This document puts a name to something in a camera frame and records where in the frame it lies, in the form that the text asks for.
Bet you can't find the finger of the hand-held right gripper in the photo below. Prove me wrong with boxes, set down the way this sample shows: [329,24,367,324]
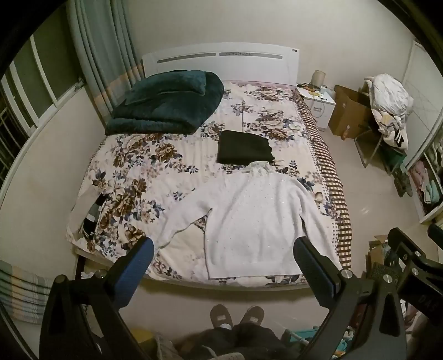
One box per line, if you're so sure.
[387,227,427,264]
[427,224,443,245]

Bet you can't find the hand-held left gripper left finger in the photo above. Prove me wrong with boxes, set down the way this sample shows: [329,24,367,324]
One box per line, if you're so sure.
[39,236,155,360]

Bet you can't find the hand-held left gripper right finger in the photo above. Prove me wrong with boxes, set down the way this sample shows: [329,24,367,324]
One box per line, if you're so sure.
[292,236,407,360]

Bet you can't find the white knit sweater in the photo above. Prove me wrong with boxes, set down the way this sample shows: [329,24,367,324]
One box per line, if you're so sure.
[156,161,343,279]

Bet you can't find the pile of clothes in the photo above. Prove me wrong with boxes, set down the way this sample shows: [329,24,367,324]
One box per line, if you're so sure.
[363,73,414,146]

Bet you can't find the small cardboard box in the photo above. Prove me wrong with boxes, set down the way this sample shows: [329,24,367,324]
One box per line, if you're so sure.
[365,235,392,277]

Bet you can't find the black white striped cloth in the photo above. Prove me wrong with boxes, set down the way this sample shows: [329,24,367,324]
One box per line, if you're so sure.
[82,194,109,241]

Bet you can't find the teal plastic rack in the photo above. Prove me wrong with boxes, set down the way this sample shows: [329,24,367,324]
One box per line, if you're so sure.
[282,325,350,360]

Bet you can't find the person's right shoe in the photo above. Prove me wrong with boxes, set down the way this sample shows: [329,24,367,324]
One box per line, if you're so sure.
[239,305,265,326]

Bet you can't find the person's shoe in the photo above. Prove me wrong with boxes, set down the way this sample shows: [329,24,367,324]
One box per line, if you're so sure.
[239,305,265,326]
[210,305,233,329]

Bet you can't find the yellow object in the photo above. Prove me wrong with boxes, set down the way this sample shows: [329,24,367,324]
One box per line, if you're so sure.
[131,329,156,348]

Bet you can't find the white open wardrobe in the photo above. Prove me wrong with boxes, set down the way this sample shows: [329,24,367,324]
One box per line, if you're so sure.
[403,40,443,224]

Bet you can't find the person's left shoe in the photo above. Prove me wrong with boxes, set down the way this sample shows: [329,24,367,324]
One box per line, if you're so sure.
[210,305,233,329]

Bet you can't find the bed with floral sheet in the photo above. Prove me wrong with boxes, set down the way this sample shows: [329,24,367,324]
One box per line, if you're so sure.
[66,81,354,289]

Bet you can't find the person's dark trousers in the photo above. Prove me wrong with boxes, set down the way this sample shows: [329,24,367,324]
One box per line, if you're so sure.
[173,322,298,360]

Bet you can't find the striped towel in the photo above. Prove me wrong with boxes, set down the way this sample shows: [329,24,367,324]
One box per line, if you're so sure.
[0,259,52,324]

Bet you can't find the black folded garment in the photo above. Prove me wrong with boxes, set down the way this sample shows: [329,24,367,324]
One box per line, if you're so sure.
[216,130,276,165]

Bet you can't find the large cardboard box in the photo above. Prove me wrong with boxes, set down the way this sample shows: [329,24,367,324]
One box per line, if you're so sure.
[328,85,376,139]

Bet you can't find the white nightstand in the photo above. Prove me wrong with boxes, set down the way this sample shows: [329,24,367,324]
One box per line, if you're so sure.
[296,85,337,131]

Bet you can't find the dark green blanket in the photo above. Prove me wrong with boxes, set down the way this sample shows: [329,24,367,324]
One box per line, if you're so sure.
[105,70,224,136]

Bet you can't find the green striped curtain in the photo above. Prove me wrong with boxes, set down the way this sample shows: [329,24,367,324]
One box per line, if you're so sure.
[67,0,146,127]

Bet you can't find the white headboard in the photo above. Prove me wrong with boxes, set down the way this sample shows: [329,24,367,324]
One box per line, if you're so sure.
[142,42,301,85]

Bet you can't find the metal frame chair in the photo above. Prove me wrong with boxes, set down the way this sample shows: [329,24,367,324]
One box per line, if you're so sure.
[355,121,405,174]

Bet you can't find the window with white frame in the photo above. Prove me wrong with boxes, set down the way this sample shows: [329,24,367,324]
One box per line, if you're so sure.
[0,35,84,189]

